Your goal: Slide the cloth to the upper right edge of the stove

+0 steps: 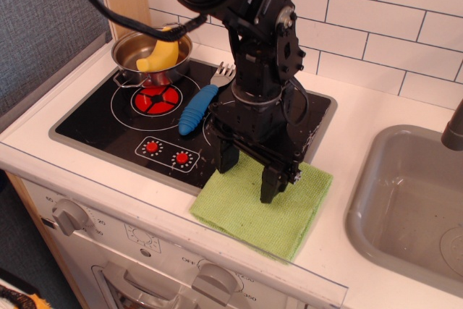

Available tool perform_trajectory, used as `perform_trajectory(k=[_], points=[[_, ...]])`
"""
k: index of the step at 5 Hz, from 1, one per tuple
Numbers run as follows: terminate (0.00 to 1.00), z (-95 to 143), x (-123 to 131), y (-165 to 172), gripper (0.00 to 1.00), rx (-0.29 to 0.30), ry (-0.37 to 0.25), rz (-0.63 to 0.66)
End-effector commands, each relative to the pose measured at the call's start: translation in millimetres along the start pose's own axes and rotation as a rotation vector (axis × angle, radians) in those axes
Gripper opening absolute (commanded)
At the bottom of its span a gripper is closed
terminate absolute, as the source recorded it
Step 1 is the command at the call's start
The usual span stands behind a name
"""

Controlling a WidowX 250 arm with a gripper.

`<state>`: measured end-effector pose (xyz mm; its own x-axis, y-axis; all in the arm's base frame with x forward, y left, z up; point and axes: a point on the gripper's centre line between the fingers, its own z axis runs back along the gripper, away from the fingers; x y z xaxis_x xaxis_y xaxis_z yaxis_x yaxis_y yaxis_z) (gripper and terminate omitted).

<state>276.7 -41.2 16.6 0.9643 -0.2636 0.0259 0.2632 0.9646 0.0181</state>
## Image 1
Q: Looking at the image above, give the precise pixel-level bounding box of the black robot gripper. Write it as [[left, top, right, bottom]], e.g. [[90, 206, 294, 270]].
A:
[[208, 90, 304, 203]]

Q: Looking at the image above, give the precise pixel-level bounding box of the green microfiber cloth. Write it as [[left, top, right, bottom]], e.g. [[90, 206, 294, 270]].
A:
[[190, 153, 333, 261]]

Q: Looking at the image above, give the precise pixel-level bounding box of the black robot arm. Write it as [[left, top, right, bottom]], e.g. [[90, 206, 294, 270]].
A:
[[177, 0, 309, 203]]

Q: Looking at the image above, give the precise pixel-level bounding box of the right red stove knob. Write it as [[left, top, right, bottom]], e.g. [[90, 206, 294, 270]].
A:
[[175, 152, 190, 165]]

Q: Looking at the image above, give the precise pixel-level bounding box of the red stove knob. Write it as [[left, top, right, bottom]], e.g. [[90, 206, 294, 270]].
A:
[[145, 141, 159, 153], [175, 152, 190, 165]]

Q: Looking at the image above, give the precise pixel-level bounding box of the left red stove knob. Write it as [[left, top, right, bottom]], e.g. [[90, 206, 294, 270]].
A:
[[145, 141, 159, 153]]

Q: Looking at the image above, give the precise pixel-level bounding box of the black toy stove top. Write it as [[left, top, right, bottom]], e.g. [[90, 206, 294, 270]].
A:
[[48, 58, 339, 197]]

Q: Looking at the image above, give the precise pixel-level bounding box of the right grey oven knob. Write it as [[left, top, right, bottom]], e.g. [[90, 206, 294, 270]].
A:
[[192, 263, 238, 306]]

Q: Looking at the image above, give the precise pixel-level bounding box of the grey oven knob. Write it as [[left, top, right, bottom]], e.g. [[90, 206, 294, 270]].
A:
[[51, 199, 89, 236], [192, 263, 238, 306]]

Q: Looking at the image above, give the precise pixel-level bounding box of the yellow toy banana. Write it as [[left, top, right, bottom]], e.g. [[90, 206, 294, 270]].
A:
[[136, 40, 179, 72]]

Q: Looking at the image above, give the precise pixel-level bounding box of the grey plastic sink basin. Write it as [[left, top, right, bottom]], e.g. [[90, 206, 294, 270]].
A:
[[346, 124, 462, 297]]

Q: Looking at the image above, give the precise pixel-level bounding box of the white toy oven front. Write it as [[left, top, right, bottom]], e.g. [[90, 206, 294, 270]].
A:
[[23, 180, 347, 308]]

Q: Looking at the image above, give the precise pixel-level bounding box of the small steel pot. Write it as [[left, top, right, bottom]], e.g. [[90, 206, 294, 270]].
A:
[[111, 32, 192, 88]]

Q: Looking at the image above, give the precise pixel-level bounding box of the left grey oven knob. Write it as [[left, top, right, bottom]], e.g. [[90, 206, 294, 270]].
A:
[[51, 199, 89, 236]]

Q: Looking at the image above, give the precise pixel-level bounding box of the grey faucet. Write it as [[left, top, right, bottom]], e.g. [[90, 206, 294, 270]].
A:
[[441, 101, 463, 151]]

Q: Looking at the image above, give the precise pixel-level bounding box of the yellow plush object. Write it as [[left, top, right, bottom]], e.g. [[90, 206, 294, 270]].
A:
[[29, 294, 51, 309]]

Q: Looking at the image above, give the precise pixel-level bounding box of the blue handled toy fork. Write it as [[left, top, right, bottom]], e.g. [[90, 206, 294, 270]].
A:
[[179, 62, 236, 135]]

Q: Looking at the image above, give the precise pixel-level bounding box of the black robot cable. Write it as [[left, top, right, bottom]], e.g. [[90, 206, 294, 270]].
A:
[[65, 0, 209, 42]]

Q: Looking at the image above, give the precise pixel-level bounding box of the grey oven door handle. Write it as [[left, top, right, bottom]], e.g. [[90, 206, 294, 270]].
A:
[[101, 262, 199, 308]]

